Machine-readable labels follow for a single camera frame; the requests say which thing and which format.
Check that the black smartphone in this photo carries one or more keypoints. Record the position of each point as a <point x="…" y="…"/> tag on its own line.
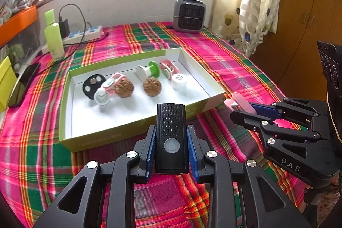
<point x="24" y="83"/>

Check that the plaid tablecloth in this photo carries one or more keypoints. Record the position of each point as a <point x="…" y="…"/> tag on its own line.
<point x="40" y="158"/>

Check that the clear bin with orange lid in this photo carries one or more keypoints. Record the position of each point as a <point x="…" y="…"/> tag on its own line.
<point x="16" y="19"/>

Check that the grey space heater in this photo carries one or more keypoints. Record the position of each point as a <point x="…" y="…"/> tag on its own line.
<point x="188" y="17"/>

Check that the yellow-green cardboard box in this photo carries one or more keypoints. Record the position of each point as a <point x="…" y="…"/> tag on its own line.
<point x="6" y="83"/>

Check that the black rectangular remote device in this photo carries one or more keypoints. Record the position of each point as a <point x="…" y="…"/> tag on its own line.
<point x="171" y="123"/>

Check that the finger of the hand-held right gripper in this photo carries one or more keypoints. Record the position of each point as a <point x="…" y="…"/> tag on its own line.
<point x="264" y="110"/>
<point x="245" y="118"/>

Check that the white round cap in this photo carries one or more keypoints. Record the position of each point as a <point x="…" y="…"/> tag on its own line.
<point x="179" y="81"/>

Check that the heart print curtain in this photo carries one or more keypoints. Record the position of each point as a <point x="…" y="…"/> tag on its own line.
<point x="256" y="3"/>

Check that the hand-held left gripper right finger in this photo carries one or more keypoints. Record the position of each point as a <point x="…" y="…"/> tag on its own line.
<point x="193" y="153"/>

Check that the green plastic bottle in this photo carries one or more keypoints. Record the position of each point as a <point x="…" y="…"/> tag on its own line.
<point x="54" y="41"/>

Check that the white power strip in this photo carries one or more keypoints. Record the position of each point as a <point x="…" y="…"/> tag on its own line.
<point x="90" y="31"/>

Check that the brown wooden cabinet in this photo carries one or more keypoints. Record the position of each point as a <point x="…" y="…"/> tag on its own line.
<point x="307" y="3"/>

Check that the person's right forearm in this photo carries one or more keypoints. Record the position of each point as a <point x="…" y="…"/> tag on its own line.
<point x="330" y="201"/>

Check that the brown walnut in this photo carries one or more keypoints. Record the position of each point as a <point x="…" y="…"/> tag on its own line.
<point x="152" y="87"/>
<point x="124" y="87"/>

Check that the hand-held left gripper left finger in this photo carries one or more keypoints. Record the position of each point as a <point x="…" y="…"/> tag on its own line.
<point x="151" y="147"/>

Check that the black charger adapter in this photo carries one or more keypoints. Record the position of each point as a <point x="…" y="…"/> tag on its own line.
<point x="64" y="27"/>

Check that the small pink green clip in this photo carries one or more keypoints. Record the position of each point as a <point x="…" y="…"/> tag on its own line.
<point x="115" y="78"/>

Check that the pink plastic clip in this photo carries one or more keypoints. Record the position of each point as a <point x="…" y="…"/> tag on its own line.
<point x="240" y="101"/>
<point x="167" y="63"/>

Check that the green cardboard box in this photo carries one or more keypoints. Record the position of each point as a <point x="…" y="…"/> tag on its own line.
<point x="107" y="137"/>

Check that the white green spool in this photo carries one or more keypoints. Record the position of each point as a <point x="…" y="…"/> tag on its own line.
<point x="153" y="70"/>

